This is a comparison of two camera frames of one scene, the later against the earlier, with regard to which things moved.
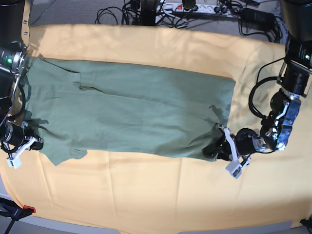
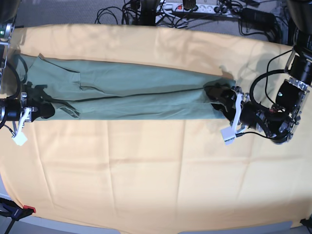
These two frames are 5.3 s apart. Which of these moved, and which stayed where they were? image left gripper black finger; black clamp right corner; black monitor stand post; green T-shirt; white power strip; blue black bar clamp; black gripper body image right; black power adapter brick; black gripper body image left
Moved: image left gripper black finger; black gripper body image left; black gripper body image right; green T-shirt
Stayed: black monitor stand post; blue black bar clamp; white power strip; black power adapter brick; black clamp right corner
